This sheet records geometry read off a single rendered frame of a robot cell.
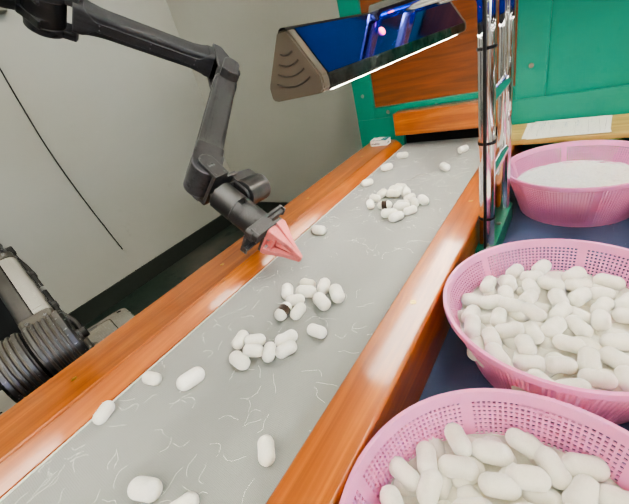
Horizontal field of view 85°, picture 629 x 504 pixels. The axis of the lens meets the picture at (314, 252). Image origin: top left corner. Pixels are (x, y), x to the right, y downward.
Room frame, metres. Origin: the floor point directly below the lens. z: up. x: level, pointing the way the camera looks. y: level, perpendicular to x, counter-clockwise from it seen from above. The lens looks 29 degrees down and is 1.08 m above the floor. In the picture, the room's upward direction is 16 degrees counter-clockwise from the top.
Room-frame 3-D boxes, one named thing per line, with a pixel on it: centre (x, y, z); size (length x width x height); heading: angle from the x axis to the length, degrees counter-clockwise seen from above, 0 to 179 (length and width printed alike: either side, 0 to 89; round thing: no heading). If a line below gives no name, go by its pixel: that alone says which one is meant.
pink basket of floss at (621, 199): (0.61, -0.56, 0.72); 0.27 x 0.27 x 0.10
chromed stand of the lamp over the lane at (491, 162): (0.62, -0.30, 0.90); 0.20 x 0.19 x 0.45; 138
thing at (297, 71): (0.68, -0.24, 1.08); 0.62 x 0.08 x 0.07; 138
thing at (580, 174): (0.61, -0.56, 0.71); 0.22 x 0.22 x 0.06
